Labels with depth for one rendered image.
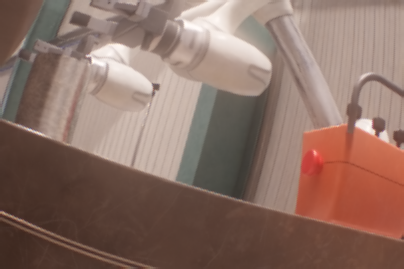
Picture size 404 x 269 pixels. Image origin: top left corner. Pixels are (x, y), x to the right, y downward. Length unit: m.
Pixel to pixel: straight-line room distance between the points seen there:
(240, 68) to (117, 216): 0.59
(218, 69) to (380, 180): 0.49
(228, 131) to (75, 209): 9.48
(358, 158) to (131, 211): 0.29
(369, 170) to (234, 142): 9.42
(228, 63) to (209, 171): 8.73
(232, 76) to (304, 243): 0.53
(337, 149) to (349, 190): 0.06
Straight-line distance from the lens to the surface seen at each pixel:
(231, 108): 10.13
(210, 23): 1.31
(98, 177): 0.63
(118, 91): 1.57
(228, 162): 10.10
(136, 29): 1.09
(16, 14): 0.81
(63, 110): 0.67
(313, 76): 1.82
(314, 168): 0.78
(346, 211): 0.76
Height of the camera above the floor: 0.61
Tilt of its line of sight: 11 degrees up
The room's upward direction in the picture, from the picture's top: 15 degrees clockwise
